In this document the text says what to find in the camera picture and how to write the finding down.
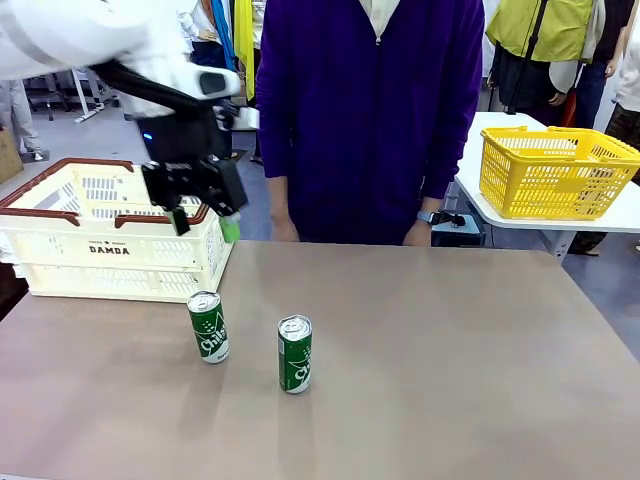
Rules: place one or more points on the brown cardboard box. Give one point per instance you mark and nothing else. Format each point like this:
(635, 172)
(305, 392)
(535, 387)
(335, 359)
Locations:
(9, 155)

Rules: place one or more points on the person's right hand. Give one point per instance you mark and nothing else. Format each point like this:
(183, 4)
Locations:
(285, 231)

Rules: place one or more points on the person's left hand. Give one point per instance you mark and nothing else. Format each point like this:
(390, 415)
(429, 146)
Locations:
(417, 235)

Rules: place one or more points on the person's left forearm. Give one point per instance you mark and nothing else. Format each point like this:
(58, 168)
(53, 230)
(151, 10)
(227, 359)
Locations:
(442, 170)

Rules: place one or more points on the black low object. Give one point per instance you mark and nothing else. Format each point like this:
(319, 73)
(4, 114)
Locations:
(460, 232)

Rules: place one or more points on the white side table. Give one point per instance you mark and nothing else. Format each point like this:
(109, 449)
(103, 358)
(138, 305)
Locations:
(472, 150)

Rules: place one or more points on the blue hanging garment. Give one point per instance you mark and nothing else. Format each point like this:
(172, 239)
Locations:
(222, 35)

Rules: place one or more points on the yellow hanging garment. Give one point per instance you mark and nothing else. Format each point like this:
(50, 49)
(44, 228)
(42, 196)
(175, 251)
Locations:
(244, 40)

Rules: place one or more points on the person's right forearm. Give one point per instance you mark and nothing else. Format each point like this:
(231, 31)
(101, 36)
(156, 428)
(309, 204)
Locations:
(277, 200)

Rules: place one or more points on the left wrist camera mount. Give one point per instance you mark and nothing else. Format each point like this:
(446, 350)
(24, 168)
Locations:
(247, 119)

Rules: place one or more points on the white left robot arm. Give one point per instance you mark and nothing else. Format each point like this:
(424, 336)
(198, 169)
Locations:
(75, 30)

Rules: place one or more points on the blue wrist watch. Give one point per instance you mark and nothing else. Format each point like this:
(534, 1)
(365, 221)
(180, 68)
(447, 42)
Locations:
(424, 217)

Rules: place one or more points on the green Chilsung cider can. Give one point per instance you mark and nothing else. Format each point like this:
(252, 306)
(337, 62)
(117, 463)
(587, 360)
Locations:
(295, 360)
(212, 335)

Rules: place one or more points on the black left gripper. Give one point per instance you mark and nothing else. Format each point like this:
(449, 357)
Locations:
(180, 140)

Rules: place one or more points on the white office desk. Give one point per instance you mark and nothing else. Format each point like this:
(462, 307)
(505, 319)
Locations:
(65, 95)

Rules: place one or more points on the yellow plastic shopping basket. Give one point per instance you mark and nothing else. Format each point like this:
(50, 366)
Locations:
(550, 185)

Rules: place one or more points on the person torso in purple sweater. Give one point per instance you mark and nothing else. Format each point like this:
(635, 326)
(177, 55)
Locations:
(370, 125)

